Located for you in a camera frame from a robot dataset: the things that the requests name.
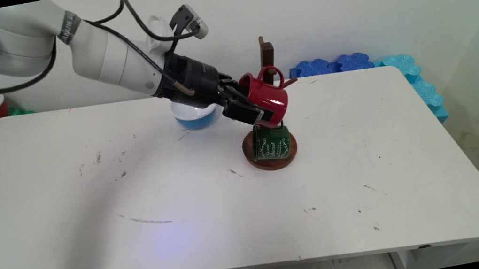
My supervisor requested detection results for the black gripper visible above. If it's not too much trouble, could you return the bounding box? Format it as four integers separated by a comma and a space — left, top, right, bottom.
157, 38, 276, 137

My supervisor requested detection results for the thin black camera cable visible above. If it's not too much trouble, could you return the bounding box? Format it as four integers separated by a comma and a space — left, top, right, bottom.
80, 0, 201, 54

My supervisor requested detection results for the light blue foam mat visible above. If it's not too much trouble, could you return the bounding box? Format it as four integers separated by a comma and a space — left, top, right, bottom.
379, 48, 450, 131

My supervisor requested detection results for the dark blue foam mat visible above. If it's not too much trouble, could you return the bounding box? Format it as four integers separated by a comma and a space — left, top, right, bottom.
288, 56, 338, 80
334, 50, 375, 73

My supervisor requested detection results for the blue bowl white inside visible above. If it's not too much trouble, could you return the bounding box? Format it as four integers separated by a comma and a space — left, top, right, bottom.
169, 94, 225, 133

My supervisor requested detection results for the red enamel mug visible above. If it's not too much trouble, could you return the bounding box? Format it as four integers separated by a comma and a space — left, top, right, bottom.
237, 64, 292, 130

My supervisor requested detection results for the dark green printed mug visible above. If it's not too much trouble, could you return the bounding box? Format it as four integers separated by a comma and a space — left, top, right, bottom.
249, 119, 294, 163

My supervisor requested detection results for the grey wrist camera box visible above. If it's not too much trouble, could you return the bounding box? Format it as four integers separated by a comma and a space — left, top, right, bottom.
167, 1, 210, 44

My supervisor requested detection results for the wooden mug tree stand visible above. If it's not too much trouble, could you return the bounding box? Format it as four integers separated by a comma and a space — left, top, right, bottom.
226, 31, 311, 175

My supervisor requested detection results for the grey strap with print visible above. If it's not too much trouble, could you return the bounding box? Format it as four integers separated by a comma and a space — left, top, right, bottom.
54, 9, 85, 46

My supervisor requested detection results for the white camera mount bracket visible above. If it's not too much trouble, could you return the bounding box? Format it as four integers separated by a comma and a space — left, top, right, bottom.
145, 13, 178, 55

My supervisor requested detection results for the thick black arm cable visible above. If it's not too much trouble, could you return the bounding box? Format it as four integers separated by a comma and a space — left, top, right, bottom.
0, 6, 196, 126

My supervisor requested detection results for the grey table leg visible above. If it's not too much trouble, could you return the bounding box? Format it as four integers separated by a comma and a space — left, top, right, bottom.
388, 246, 436, 269

